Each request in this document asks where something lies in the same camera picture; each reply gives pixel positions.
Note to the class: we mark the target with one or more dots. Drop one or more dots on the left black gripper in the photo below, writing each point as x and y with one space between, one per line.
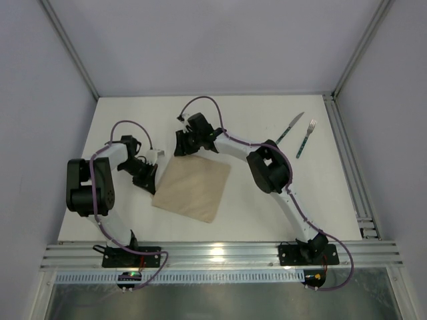
145 176

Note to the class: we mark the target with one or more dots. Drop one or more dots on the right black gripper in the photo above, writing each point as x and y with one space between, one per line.
186 140

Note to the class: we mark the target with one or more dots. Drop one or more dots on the beige cloth napkin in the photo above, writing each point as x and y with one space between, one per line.
192 187

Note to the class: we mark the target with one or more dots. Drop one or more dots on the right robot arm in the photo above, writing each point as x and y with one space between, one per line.
271 172

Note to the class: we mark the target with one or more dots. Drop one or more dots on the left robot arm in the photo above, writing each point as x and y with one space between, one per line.
90 189

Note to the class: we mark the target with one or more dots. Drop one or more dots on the left controller board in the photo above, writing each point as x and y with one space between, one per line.
128 280

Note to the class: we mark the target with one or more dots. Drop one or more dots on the controller board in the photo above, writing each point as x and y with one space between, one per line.
128 280
314 279

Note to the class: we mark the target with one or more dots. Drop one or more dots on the right controller board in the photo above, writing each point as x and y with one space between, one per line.
314 279

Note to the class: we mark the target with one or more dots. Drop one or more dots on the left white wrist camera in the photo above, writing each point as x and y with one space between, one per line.
153 155

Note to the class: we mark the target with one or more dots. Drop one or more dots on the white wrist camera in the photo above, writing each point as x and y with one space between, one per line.
153 155
183 119

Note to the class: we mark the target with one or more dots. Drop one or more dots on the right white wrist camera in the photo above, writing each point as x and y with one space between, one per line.
183 119

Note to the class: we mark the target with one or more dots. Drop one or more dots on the front aluminium rail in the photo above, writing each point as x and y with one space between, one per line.
79 255

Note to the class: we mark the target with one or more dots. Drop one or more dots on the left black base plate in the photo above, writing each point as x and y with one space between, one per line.
119 258

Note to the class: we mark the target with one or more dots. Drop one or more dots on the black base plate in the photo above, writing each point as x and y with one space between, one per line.
290 255
119 258

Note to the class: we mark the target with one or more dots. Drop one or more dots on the knife with green handle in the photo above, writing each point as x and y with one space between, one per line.
290 125

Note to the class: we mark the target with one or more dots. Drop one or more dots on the fork with green handle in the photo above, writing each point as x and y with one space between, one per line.
309 131

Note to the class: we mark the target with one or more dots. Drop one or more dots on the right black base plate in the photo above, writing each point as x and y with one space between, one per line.
290 255

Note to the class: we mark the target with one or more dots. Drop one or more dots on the slotted cable duct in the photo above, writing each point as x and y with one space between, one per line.
184 277

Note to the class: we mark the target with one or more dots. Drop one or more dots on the left aluminium frame post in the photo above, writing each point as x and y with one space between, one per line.
68 46

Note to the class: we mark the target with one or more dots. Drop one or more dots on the aluminium frame post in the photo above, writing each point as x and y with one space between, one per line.
363 44
68 46

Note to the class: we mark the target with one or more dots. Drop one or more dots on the right aluminium side rail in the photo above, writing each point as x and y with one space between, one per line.
358 193

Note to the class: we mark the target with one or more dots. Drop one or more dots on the right aluminium frame post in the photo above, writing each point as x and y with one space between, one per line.
363 44

